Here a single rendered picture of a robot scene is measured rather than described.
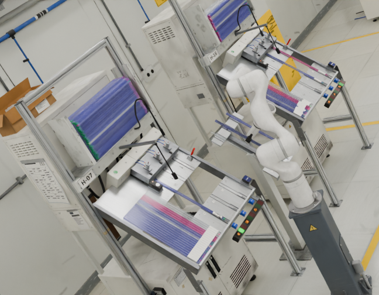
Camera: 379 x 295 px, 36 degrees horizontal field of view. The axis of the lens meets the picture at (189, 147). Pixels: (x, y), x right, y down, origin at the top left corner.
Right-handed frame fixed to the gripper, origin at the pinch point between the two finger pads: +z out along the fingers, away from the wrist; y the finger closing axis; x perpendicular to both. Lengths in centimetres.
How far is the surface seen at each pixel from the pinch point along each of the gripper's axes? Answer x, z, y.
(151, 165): -39, 14, 52
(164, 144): -41, 12, 34
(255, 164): 12.3, 12.7, 3.0
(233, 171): 1, 92, -53
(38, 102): -113, 8, 67
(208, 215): 7, 11, 60
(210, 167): -9.5, 13.9, 26.7
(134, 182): -41, 21, 65
